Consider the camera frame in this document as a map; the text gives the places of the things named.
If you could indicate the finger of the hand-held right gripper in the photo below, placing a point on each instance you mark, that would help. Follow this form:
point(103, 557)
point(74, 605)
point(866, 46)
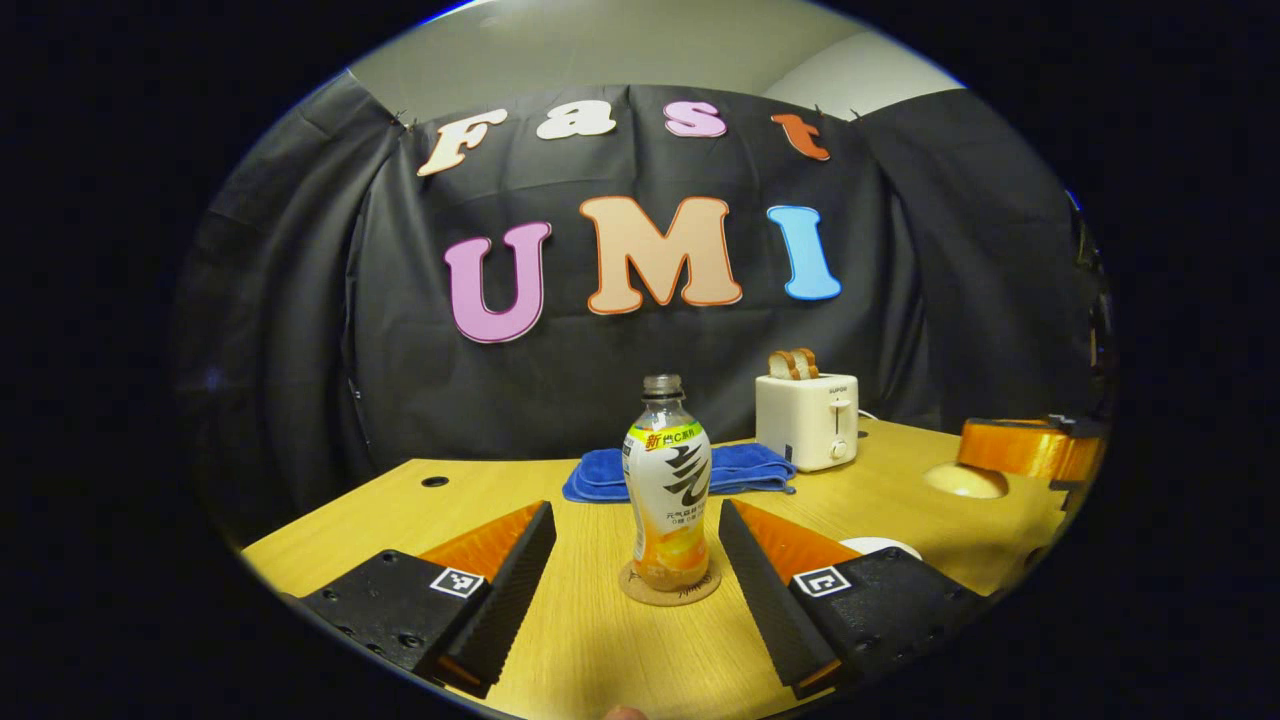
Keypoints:
point(1020, 450)

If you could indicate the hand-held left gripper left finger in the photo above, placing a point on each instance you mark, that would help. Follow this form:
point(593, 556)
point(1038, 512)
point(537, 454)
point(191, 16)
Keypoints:
point(505, 600)

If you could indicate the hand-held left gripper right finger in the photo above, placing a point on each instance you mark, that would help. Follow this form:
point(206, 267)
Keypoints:
point(765, 605)

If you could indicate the white teacup lid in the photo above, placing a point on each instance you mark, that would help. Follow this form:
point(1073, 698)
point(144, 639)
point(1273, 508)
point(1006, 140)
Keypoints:
point(965, 482)

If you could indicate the round wooden coaster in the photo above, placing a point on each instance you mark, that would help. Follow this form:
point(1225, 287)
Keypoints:
point(640, 595)

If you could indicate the white teacup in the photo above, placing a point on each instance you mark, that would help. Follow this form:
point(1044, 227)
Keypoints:
point(880, 547)

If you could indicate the clear water bottle white label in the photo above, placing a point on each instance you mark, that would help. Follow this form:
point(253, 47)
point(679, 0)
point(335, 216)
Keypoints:
point(668, 490)

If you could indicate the blue folded towel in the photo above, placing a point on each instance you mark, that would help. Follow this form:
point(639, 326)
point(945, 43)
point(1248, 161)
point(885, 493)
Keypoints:
point(600, 475)

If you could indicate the cream toaster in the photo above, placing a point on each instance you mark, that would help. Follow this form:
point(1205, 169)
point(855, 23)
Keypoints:
point(805, 425)

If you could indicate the black backdrop cloth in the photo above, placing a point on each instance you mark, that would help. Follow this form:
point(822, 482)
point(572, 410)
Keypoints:
point(500, 400)

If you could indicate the toast bread slice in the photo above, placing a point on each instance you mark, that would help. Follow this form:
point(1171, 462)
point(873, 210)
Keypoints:
point(780, 365)
point(807, 362)

